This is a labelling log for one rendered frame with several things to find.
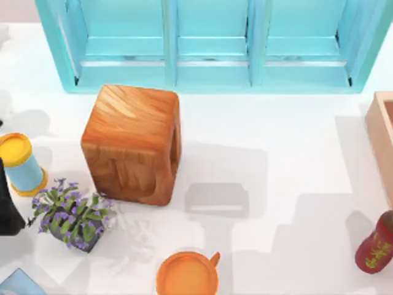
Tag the orange cup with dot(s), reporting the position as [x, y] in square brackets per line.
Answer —
[187, 275]

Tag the brown bread loaf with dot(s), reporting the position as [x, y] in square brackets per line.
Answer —
[132, 144]

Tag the blue can with yellow lid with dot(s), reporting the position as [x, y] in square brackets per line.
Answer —
[23, 166]

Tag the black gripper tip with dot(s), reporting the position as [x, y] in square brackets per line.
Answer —
[7, 209]

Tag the purple flower plant pot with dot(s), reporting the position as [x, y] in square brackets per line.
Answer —
[72, 215]

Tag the light blue flat object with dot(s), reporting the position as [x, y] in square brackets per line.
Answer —
[18, 284]

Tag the red bottle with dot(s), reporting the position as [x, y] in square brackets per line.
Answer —
[376, 249]

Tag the salmon-coloured shallow box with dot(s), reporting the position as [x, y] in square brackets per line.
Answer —
[380, 135]

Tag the light blue rack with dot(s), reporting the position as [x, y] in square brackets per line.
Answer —
[212, 46]

